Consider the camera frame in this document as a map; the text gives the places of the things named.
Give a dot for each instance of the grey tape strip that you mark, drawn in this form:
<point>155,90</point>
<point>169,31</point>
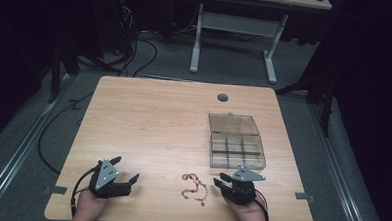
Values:
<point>56,189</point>
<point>304,196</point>

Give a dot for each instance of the person's left hand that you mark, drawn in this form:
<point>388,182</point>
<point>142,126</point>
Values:
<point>88,207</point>

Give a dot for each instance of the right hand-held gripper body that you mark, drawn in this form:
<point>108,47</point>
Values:
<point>244,187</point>

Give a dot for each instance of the clear plastic compartment box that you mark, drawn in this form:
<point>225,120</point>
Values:
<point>236,145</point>

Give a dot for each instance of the metal floor rail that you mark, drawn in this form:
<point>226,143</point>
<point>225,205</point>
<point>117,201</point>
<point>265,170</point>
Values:
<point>340,170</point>
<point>18,153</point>

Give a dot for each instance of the person's right hand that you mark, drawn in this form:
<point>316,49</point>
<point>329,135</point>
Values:
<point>249,214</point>

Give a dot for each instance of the black metal stand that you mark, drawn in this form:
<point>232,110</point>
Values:
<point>57,67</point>
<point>324,96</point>

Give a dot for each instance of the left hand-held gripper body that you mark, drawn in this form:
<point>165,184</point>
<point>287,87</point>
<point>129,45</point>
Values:
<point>105,178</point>

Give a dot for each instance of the white-legged background desk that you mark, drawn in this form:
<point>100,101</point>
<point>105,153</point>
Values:
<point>236,23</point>

